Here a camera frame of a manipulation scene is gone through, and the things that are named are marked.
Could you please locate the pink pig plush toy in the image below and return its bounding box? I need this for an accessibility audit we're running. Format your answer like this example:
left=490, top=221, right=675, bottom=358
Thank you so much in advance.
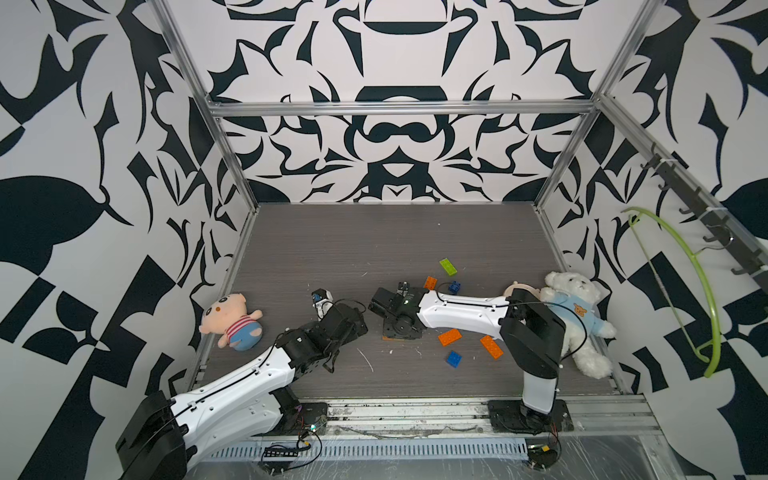
left=198, top=293, right=263, bottom=352

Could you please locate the aluminium cage frame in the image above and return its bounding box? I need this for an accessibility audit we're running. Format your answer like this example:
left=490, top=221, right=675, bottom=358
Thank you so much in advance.
left=160, top=1, right=767, bottom=479

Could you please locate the white cable duct strip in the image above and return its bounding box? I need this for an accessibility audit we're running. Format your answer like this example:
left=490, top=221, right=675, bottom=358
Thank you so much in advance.
left=208, top=438, right=529, bottom=462

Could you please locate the orange lego brick middle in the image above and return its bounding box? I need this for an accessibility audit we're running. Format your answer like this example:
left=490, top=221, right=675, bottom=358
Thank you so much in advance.
left=438, top=329, right=463, bottom=347

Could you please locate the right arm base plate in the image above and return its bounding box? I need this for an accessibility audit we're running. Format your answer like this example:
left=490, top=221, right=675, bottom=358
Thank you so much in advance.
left=487, top=399, right=575, bottom=435

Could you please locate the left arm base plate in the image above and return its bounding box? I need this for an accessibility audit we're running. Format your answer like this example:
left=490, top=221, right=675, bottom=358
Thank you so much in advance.
left=266, top=402, right=329, bottom=436

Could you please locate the orange lego brick right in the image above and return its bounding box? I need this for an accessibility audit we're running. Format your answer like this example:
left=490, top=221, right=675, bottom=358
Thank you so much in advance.
left=480, top=335, right=503, bottom=360

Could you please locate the white teddy bear plush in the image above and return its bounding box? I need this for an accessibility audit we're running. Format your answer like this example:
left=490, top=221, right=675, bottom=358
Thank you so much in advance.
left=539, top=272, right=617, bottom=379

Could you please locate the long green lego brick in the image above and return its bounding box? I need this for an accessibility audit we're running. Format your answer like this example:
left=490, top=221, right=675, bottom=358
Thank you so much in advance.
left=439, top=258, right=458, bottom=276

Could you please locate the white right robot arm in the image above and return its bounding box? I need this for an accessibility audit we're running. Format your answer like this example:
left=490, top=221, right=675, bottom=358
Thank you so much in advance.
left=368, top=283, right=566, bottom=417

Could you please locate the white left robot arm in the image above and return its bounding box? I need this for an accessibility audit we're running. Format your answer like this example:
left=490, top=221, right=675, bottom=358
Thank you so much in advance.
left=115, top=303, right=368, bottom=479

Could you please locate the blue lego brick near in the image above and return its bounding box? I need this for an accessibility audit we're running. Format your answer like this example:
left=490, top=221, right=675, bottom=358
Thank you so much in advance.
left=445, top=351, right=462, bottom=368

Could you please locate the black wall hook rack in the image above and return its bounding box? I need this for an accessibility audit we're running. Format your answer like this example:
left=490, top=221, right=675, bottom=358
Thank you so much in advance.
left=643, top=142, right=767, bottom=293

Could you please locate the green plastic hoop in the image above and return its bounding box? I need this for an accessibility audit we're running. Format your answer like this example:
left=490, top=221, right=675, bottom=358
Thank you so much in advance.
left=623, top=207, right=722, bottom=379

